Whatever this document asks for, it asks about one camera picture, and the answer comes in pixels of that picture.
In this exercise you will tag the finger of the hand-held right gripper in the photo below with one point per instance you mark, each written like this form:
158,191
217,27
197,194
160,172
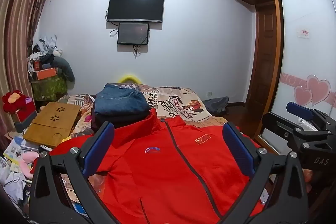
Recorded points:
278,127
299,109

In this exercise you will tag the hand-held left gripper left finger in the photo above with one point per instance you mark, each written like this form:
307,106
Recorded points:
98,150

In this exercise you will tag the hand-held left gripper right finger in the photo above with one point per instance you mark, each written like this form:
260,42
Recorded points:
237,150

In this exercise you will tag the red zip jacket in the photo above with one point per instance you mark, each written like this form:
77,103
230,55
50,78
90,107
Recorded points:
157,174

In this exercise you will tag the white heart-print sliding door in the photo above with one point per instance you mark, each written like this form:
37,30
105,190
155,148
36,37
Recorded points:
302,69

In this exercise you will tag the folded dark maroon garment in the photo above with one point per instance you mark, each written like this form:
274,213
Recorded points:
126,119

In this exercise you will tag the dark grey bag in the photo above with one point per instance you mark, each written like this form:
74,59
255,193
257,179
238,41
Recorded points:
215,104

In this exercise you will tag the folded blue jeans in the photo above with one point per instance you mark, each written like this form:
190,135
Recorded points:
120,100

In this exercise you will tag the bamboo lap desk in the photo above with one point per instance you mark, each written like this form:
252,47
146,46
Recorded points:
50,124

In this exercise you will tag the printed blanket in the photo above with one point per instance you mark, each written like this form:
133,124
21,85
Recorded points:
183,103

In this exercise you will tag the pink plush toy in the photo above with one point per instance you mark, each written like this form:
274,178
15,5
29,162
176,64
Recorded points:
26,163

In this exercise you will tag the red white door sticker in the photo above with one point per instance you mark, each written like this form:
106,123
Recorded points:
304,33

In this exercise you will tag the yellow round object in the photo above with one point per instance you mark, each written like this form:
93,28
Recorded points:
128,78

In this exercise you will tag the grey box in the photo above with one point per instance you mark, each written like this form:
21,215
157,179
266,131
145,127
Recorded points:
25,121

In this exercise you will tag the pile of papers and books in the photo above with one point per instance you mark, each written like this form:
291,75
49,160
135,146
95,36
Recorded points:
15,153

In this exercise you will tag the orange box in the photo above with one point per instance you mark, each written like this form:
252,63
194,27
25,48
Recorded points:
46,74

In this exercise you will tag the red plush flower toy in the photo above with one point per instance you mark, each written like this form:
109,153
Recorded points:
13,100

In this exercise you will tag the small red box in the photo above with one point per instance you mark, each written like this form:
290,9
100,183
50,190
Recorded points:
36,65

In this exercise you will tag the pile of white crumpled papers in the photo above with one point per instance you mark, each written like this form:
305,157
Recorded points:
47,45

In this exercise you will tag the striped brown curtain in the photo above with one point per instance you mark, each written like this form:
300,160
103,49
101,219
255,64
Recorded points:
21,29

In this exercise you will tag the white wall socket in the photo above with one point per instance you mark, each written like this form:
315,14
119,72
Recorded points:
209,94

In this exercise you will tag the small black wall monitor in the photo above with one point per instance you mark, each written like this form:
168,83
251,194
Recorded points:
133,33

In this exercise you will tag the large black wall television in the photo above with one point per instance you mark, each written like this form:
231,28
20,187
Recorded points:
135,6

